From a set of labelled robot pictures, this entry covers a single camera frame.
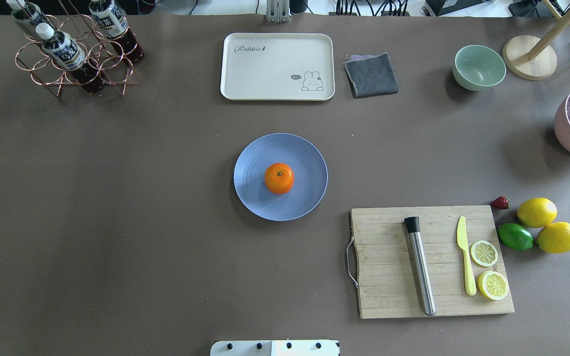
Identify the blue plate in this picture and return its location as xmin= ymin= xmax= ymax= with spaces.
xmin=233 ymin=133 xmax=329 ymax=222

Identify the orange mandarin fruit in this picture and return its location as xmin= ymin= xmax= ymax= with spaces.
xmin=263 ymin=162 xmax=295 ymax=195

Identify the wooden cup stand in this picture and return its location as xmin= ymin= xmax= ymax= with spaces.
xmin=502 ymin=0 xmax=570 ymax=81

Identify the green ceramic bowl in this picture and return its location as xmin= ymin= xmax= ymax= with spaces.
xmin=452 ymin=44 xmax=507 ymax=91

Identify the yellow lemon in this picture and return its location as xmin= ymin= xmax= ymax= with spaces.
xmin=536 ymin=222 xmax=570 ymax=253
xmin=516 ymin=197 xmax=557 ymax=228

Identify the red strawberry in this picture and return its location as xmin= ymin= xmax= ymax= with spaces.
xmin=489 ymin=196 xmax=510 ymax=210

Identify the green lime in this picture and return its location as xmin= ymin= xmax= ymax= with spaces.
xmin=497 ymin=223 xmax=534 ymax=251

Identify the lemon half slice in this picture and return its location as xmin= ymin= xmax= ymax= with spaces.
xmin=469 ymin=240 xmax=499 ymax=267
xmin=477 ymin=271 xmax=509 ymax=301

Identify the grey folded cloth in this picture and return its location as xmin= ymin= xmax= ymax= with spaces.
xmin=343 ymin=52 xmax=399 ymax=98

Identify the steel muddler black tip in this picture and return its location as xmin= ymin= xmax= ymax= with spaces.
xmin=403 ymin=216 xmax=436 ymax=317

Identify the yellow plastic knife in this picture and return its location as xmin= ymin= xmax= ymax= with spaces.
xmin=456 ymin=216 xmax=477 ymax=296

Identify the wooden cutting board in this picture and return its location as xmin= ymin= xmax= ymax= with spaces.
xmin=350 ymin=205 xmax=515 ymax=318

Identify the cream rabbit tray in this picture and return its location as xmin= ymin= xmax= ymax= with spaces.
xmin=220 ymin=33 xmax=335 ymax=101

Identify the tea bottle white cap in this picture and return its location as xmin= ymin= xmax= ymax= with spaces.
xmin=36 ymin=23 xmax=104 ymax=93

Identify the white camera pole base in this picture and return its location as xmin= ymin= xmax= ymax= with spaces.
xmin=210 ymin=339 xmax=341 ymax=356

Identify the copper wire bottle rack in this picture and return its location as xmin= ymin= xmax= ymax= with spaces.
xmin=7 ymin=0 xmax=144 ymax=97

